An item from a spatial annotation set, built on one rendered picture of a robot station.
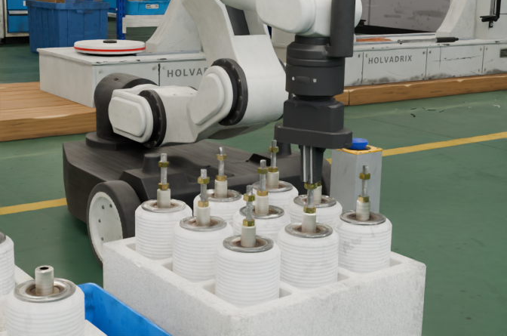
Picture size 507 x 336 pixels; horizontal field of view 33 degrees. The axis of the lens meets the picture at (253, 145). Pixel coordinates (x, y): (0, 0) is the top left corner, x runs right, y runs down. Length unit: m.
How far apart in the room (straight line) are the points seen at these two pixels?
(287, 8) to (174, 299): 0.47
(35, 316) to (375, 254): 0.57
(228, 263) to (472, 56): 3.69
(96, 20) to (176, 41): 2.25
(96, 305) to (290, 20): 0.59
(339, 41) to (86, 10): 4.76
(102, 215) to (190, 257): 0.56
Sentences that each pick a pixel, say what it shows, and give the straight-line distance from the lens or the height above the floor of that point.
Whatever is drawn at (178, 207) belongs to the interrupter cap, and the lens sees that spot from 1.43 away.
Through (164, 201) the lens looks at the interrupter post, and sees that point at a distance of 1.43.
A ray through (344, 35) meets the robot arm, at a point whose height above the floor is 0.56.
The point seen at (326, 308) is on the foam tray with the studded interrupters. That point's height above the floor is 0.16.
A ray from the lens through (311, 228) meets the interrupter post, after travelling 1.32.
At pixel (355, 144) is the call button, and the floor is 0.32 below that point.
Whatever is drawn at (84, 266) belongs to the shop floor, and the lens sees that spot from 1.91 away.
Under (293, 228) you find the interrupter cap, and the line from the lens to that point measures 1.33.
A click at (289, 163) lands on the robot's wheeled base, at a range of 1.99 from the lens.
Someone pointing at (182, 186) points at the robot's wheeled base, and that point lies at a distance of 1.82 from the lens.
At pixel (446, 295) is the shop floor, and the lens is 1.81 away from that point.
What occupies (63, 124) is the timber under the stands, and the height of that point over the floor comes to 0.04.
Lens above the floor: 0.66
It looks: 12 degrees down
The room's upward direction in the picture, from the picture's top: 1 degrees clockwise
